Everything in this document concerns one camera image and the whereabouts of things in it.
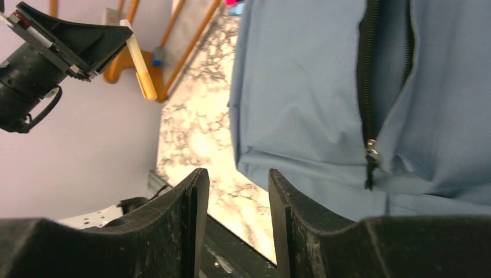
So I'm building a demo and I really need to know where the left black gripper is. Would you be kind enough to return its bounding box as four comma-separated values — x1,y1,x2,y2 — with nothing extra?
5,2,133,82

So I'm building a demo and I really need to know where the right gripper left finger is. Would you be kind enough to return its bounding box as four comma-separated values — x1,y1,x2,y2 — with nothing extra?
1,168,210,277

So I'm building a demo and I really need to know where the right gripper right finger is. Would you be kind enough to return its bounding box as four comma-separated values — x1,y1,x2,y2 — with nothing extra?
268,169,490,277

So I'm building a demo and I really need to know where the orange highlighter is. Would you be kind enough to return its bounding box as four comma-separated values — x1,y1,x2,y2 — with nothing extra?
126,34,163,101

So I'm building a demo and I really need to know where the blue backpack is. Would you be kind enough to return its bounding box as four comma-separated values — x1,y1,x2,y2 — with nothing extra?
229,1,490,221

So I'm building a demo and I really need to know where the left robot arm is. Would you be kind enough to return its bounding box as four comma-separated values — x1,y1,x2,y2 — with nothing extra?
1,2,133,134

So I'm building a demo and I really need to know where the wooden shelf rack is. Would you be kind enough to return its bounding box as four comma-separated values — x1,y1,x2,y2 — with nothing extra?
47,0,223,104

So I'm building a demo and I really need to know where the pink black highlighter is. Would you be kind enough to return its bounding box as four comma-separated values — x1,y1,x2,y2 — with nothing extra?
224,0,244,6

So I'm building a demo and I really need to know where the blue highlighter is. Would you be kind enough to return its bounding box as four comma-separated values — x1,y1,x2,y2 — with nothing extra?
228,3,244,16

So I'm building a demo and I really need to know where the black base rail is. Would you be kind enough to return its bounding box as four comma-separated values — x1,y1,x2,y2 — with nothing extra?
139,169,278,277

